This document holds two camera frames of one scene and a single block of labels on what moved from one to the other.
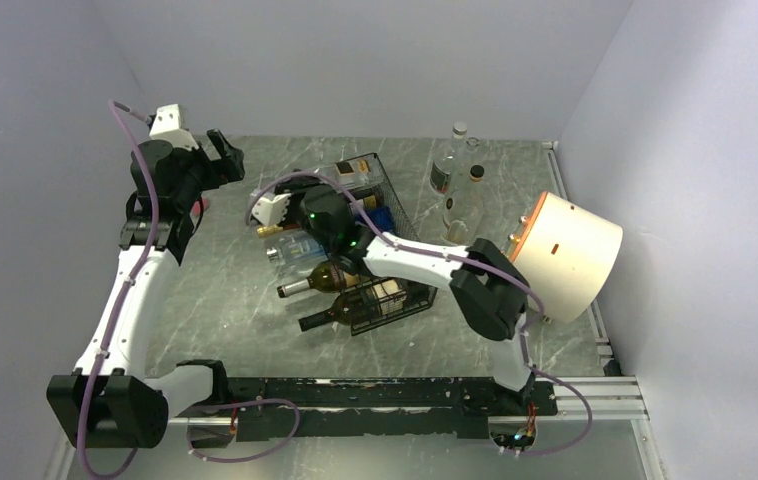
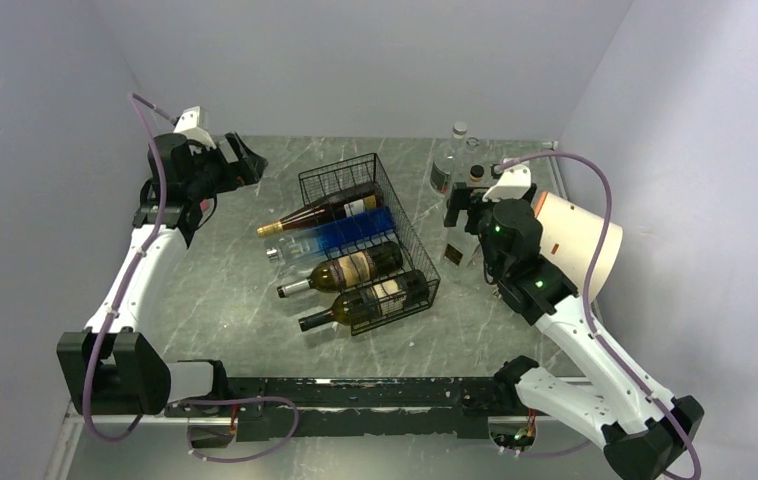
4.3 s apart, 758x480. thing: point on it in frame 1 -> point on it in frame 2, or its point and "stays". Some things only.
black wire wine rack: (372, 299) stays
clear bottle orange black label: (359, 172) -> (461, 250)
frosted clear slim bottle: (451, 167) stays
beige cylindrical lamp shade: (570, 256) stays
